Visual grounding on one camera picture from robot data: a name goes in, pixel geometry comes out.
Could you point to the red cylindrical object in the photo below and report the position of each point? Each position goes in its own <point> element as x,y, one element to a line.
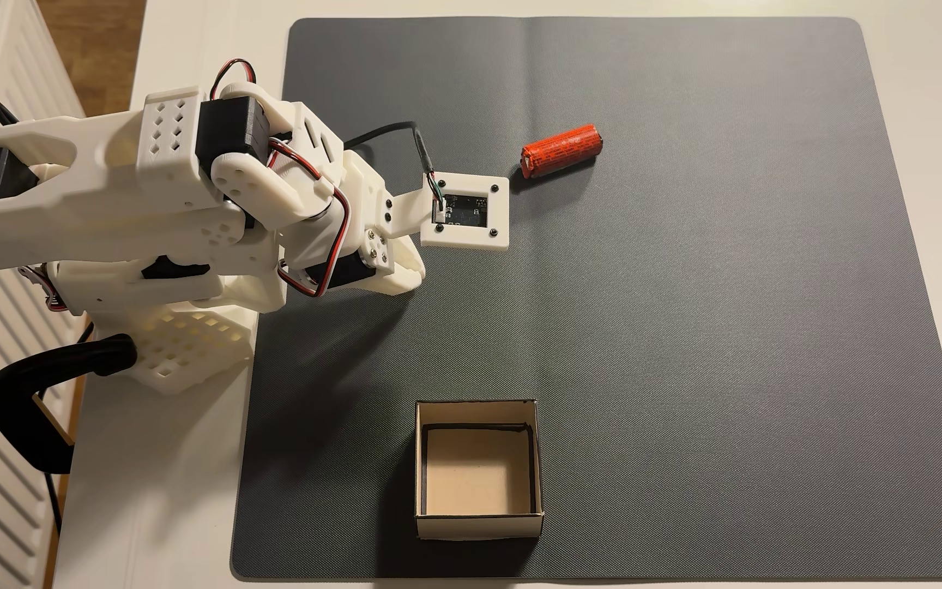
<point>561,150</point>

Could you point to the small open cardboard box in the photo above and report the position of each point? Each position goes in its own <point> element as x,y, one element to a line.
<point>479,474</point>

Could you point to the dark grey table mat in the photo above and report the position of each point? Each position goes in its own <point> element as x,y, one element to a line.
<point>683,327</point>

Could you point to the black table clamp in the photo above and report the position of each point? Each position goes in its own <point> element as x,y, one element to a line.
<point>21,393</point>

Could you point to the white square camera module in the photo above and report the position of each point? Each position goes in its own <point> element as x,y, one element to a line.
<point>466,211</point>

